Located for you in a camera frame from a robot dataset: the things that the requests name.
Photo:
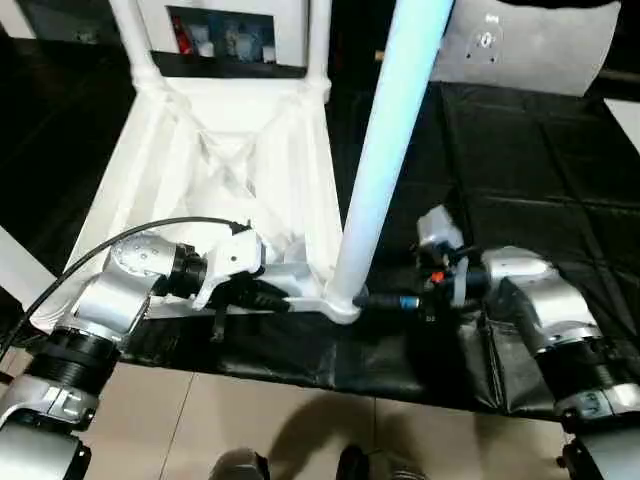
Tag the dark left robot foot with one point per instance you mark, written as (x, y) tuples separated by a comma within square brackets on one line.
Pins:
[(240, 465)]

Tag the dark robot foot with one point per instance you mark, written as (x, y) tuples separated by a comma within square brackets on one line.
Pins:
[(385, 465), (240, 465)]

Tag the black cabinet with gold label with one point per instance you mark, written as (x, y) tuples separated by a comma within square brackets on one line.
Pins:
[(350, 40)]

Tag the dark right robot foot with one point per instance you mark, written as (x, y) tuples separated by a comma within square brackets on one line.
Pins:
[(385, 465)]

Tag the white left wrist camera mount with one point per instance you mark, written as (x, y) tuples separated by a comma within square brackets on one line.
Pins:
[(230, 262)]

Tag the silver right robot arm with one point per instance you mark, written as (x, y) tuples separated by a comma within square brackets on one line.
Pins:
[(540, 300)]

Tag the white cabinet with glass doors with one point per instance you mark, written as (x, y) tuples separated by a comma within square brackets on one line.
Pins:
[(290, 30)]

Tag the flat white board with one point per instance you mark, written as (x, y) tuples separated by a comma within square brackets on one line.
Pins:
[(625, 120)]

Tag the white plastic table top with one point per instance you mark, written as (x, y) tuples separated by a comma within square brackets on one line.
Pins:
[(220, 180)]

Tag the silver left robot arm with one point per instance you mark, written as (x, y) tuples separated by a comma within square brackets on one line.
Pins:
[(110, 300)]

